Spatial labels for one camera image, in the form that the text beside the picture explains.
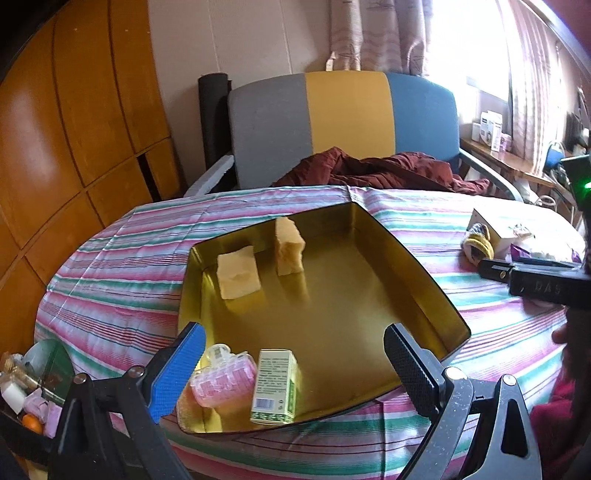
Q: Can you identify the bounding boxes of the small green and white box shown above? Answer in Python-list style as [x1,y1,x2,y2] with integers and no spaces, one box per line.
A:
[250,349,301,425]

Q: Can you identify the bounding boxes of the dark red jacket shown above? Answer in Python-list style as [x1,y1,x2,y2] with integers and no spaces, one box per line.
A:
[272,147,490,193]

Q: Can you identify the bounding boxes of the gold-lined maroon tin box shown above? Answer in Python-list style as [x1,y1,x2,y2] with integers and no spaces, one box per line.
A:
[177,201,472,435]

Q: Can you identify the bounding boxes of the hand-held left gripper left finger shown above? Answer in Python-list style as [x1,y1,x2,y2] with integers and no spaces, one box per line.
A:
[48,322,207,480]

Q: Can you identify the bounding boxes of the wooden side desk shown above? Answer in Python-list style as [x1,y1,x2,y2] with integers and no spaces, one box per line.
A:
[459,136,561,190]

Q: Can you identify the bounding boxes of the black waste bin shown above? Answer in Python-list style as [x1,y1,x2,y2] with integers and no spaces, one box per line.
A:
[0,339,77,467]

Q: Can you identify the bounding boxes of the black rolled mat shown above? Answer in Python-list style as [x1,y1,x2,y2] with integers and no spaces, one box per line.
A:
[198,72,232,174]

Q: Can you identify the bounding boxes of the patterned curtain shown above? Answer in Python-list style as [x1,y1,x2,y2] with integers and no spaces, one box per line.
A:
[496,0,566,160]
[330,0,428,77]

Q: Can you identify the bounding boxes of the grey yellow blue chair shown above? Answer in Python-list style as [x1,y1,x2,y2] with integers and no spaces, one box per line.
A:
[185,71,525,201]

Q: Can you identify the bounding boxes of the beige cardboard box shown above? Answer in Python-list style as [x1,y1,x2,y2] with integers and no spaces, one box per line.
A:
[466,208,536,259]

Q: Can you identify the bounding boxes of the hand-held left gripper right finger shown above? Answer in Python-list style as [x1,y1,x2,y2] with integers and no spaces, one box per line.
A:
[383,323,543,480]

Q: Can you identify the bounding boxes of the person's red clothing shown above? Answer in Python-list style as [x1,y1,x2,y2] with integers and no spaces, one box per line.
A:
[529,351,591,480]

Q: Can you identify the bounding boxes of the yellow sponge block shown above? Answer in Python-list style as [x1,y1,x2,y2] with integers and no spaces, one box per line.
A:
[217,246,263,300]
[274,217,306,276]

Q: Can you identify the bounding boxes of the white plastic bag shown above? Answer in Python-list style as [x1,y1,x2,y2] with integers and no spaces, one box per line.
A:
[526,233,575,260]

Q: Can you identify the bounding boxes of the pink plastic hair roller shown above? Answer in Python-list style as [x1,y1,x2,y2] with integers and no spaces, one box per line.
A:
[190,345,257,409]

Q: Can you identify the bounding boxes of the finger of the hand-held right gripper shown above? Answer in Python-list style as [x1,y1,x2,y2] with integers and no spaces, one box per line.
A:
[478,257,515,283]

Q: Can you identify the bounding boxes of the wooden wardrobe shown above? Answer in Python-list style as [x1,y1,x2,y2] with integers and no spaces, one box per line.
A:
[0,0,183,365]

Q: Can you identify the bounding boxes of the white product box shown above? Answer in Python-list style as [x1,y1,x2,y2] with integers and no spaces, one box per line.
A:
[472,111,504,151]

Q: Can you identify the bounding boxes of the person's right hand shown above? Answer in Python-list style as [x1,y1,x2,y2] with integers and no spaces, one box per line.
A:
[551,323,579,346]

